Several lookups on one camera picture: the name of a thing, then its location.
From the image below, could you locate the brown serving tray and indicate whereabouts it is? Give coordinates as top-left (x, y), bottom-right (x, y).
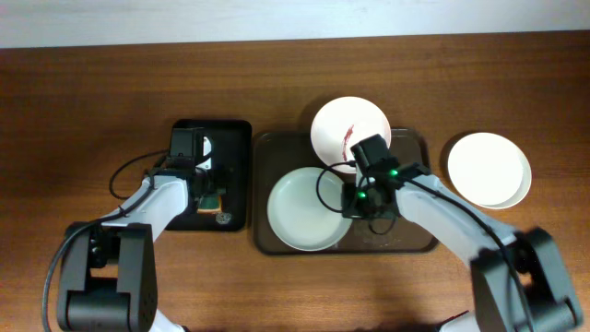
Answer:
top-left (251, 128), bottom-right (439, 255)

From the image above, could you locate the white plate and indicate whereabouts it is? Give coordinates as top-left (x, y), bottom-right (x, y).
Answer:
top-left (446, 132), bottom-right (533, 209)

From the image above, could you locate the black small tray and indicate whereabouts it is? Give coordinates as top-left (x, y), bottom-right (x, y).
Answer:
top-left (165, 119), bottom-right (252, 232)

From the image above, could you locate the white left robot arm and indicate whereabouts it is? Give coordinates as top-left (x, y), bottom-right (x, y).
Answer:
top-left (47, 129), bottom-right (218, 331)

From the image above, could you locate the green and orange sponge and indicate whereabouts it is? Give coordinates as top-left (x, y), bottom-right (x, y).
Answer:
top-left (196, 194), bottom-right (223, 215)

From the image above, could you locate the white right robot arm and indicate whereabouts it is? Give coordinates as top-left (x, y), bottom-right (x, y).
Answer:
top-left (342, 158), bottom-right (584, 331)

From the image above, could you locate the pink plate with red stain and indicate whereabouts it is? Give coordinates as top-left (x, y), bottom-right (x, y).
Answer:
top-left (311, 96), bottom-right (391, 166)

